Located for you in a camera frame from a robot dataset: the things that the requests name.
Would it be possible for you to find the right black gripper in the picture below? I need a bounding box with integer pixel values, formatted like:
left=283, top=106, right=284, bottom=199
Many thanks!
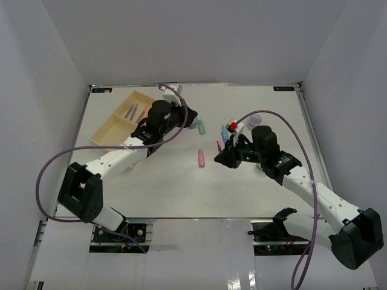
left=215, top=135, right=265, bottom=169

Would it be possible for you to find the left black corner label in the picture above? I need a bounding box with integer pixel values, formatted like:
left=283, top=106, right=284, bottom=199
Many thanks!
left=91, top=88, right=112, bottom=94

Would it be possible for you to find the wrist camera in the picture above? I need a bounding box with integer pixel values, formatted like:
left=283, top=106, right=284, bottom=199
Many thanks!
left=162, top=83, right=183, bottom=106
left=226, top=119, right=244, bottom=146

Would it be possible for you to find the pink highlighter pen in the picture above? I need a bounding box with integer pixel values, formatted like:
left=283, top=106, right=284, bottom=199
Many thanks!
left=216, top=140, right=222, bottom=153

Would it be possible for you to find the paperclip jar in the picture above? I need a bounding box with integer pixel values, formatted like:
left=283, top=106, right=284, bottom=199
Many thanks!
left=247, top=114, right=262, bottom=130
left=187, top=123, right=198, bottom=129

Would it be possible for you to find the left paperclip jar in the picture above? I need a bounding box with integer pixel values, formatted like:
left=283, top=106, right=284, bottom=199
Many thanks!
left=187, top=123, right=198, bottom=129

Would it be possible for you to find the right paperclip jar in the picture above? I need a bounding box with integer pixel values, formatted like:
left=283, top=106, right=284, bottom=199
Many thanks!
left=247, top=114, right=262, bottom=130

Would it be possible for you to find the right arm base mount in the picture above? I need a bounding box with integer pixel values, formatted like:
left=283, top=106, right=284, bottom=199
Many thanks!
left=247, top=207, right=309, bottom=256

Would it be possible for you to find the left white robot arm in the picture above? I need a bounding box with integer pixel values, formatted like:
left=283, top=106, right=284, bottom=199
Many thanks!
left=58, top=100, right=198, bottom=241

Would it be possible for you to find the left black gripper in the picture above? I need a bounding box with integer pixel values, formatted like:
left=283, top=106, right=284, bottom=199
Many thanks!
left=160, top=99, right=198, bottom=137

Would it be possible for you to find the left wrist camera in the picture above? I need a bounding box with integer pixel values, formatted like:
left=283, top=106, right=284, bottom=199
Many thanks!
left=162, top=83, right=183, bottom=106

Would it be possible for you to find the black corner label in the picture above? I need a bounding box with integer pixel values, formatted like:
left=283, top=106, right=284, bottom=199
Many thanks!
left=273, top=86, right=295, bottom=92
left=91, top=88, right=112, bottom=94

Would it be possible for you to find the pink correction tape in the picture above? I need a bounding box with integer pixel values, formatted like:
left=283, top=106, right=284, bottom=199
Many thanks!
left=198, top=149, right=206, bottom=168

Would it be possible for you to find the right black corner label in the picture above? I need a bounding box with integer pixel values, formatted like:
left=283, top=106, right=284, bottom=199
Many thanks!
left=273, top=86, right=295, bottom=92

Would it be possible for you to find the purple pen in box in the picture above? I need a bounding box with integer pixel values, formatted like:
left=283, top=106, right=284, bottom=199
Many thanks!
left=124, top=104, right=134, bottom=118

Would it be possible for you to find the blue pen in box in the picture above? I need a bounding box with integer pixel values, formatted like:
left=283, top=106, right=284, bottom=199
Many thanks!
left=128, top=104, right=138, bottom=120

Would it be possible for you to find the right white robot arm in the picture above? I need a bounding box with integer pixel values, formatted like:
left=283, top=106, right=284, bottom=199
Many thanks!
left=214, top=122, right=384, bottom=270

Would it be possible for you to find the beige compartment box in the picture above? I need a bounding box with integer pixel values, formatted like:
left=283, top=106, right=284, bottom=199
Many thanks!
left=89, top=90, right=155, bottom=146

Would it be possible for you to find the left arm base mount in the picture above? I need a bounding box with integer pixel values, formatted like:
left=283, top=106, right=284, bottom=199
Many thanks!
left=89, top=221, right=150, bottom=254

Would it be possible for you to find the green correction tape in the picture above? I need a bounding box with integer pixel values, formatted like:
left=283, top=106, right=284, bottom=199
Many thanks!
left=198, top=119, right=206, bottom=135

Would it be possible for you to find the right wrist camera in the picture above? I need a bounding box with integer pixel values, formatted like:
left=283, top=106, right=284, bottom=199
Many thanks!
left=226, top=119, right=244, bottom=146

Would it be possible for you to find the orange highlighter pen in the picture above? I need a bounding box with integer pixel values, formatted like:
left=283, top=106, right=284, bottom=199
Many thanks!
left=136, top=107, right=148, bottom=124

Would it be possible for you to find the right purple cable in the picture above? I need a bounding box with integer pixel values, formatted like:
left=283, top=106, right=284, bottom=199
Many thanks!
left=237, top=110, right=321, bottom=290

